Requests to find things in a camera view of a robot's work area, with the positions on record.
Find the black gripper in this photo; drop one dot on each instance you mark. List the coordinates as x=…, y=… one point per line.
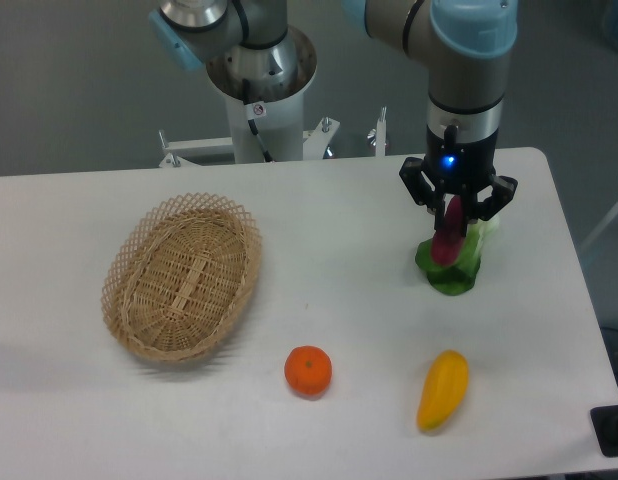
x=446, y=169

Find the white metal base frame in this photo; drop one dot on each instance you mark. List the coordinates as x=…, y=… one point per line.
x=315, y=144

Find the purple sweet potato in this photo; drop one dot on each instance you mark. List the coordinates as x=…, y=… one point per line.
x=448, y=241

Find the orange tangerine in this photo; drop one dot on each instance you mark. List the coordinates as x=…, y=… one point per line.
x=308, y=370

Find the green bok choy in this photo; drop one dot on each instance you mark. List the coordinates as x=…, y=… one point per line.
x=460, y=276

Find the woven wicker basket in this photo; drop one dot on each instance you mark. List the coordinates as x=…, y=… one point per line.
x=183, y=277

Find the yellow mango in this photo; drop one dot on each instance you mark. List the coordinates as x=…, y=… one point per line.
x=443, y=390

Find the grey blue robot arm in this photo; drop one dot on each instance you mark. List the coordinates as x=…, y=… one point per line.
x=465, y=46

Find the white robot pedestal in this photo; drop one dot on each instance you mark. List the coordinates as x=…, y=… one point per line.
x=263, y=92

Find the black device at edge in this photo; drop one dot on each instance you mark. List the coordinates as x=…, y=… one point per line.
x=605, y=423

